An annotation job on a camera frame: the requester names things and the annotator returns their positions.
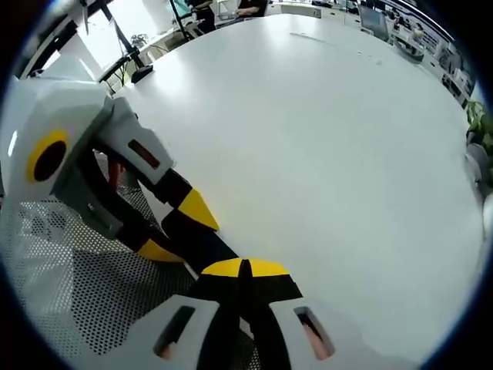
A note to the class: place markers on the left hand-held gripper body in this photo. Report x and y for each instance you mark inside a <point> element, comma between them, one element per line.
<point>58,108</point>

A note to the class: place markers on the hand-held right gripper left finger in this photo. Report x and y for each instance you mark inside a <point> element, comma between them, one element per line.
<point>200,320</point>

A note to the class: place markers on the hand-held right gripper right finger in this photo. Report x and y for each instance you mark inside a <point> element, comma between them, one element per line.
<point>285,327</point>

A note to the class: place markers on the small black box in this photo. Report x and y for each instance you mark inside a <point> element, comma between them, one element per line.
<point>142,73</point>

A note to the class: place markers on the white perforated basket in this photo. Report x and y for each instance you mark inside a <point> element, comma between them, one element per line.
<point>96,289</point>

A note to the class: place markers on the small potted plant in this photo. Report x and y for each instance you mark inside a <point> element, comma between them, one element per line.
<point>139,39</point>

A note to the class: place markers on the potted green plant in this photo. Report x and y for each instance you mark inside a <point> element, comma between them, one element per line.
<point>477,123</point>

